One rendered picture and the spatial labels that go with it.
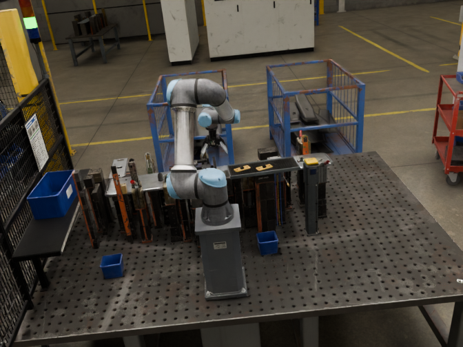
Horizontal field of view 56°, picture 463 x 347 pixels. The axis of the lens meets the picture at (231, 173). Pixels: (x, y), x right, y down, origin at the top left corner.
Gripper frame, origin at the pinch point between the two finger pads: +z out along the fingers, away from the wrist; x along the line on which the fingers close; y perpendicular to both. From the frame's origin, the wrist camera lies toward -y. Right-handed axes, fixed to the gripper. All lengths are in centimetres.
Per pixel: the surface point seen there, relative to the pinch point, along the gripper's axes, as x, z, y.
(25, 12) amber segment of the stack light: -103, -81, -66
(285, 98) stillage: 81, 35, -160
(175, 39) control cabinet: -23, 112, -770
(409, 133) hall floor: 253, 129, -231
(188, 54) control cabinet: 1, 145, -765
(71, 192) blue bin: -82, 3, 17
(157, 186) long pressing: -35.7, 10.6, 9.9
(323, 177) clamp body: 60, 12, 21
